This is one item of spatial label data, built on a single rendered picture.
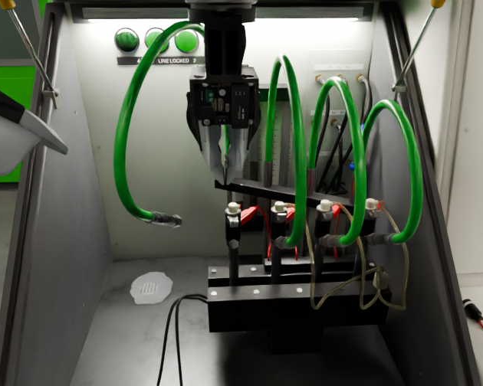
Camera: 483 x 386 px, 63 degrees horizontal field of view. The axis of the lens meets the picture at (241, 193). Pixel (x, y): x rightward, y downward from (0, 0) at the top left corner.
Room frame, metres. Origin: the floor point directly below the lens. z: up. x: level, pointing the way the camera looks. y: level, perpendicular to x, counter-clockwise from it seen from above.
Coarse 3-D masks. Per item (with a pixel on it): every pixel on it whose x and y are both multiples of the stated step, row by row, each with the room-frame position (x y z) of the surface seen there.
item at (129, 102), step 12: (180, 24) 0.59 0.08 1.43; (192, 24) 0.62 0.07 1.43; (168, 36) 0.55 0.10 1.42; (204, 36) 0.68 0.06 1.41; (156, 48) 0.52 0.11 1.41; (144, 60) 0.50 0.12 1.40; (144, 72) 0.49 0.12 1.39; (132, 84) 0.47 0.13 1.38; (132, 96) 0.46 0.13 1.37; (132, 108) 0.45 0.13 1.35; (120, 120) 0.44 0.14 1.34; (120, 132) 0.43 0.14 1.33; (120, 144) 0.43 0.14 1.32; (228, 144) 0.77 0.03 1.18; (120, 156) 0.42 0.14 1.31; (120, 168) 0.42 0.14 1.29; (120, 180) 0.42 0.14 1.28; (120, 192) 0.42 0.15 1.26; (132, 204) 0.43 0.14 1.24; (144, 216) 0.45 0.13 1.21
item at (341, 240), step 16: (336, 80) 0.59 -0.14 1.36; (320, 96) 0.67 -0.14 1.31; (352, 96) 0.54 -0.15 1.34; (320, 112) 0.68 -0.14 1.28; (352, 112) 0.51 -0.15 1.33; (352, 128) 0.49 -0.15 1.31; (352, 144) 0.48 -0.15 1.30; (352, 224) 0.44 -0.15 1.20; (336, 240) 0.49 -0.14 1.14; (352, 240) 0.45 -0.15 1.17
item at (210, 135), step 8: (200, 120) 0.46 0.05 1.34; (200, 128) 0.46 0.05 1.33; (208, 128) 0.44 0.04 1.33; (216, 128) 0.46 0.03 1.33; (200, 136) 0.46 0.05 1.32; (208, 136) 0.44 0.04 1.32; (216, 136) 0.46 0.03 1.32; (208, 144) 0.44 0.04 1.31; (216, 144) 0.46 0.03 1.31; (208, 152) 0.43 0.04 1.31; (216, 152) 0.46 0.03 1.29; (208, 160) 0.42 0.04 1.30; (216, 160) 0.46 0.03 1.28; (216, 168) 0.46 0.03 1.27; (216, 176) 0.46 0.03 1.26; (224, 176) 0.46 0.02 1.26; (224, 184) 0.46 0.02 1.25
